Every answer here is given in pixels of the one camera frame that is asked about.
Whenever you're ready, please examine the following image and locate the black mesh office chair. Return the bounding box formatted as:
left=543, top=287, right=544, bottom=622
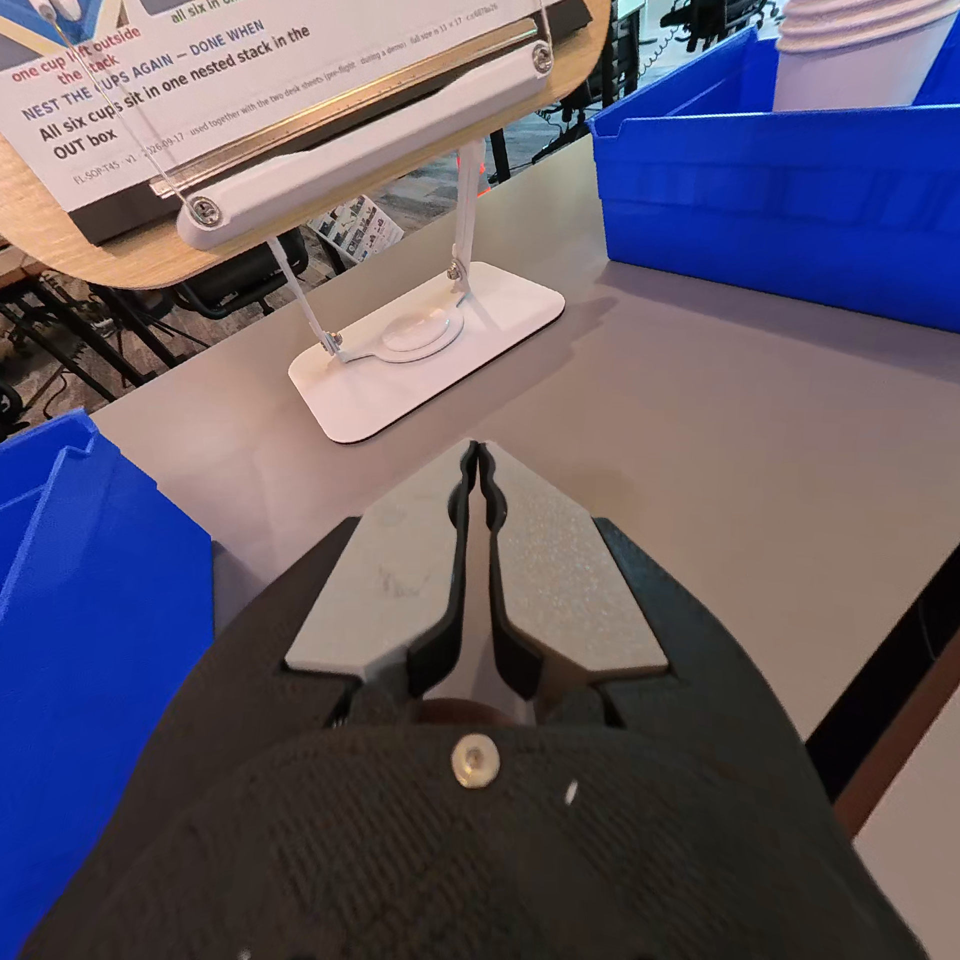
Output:
left=172, top=225, right=310, bottom=320

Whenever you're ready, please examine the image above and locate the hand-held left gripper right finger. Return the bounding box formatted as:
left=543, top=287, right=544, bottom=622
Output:
left=480, top=442, right=669, bottom=699

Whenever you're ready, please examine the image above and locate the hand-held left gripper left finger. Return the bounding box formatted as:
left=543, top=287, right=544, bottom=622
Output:
left=283, top=441, right=477, bottom=695

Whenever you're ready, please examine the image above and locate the printed instruction sheet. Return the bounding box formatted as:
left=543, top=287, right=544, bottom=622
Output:
left=0, top=0, right=545, bottom=211

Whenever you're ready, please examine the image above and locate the nested stack of cups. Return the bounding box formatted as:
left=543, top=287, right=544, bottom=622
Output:
left=772, top=0, right=960, bottom=114

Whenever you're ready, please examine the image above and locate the blue plastic bin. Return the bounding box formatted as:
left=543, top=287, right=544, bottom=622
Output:
left=0, top=408, right=215, bottom=960
left=588, top=22, right=960, bottom=335

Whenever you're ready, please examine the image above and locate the white floor sign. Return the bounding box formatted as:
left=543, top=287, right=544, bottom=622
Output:
left=307, top=195, right=406, bottom=265

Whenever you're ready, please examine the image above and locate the wooden document stand white base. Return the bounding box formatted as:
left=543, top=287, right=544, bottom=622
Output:
left=0, top=0, right=612, bottom=445

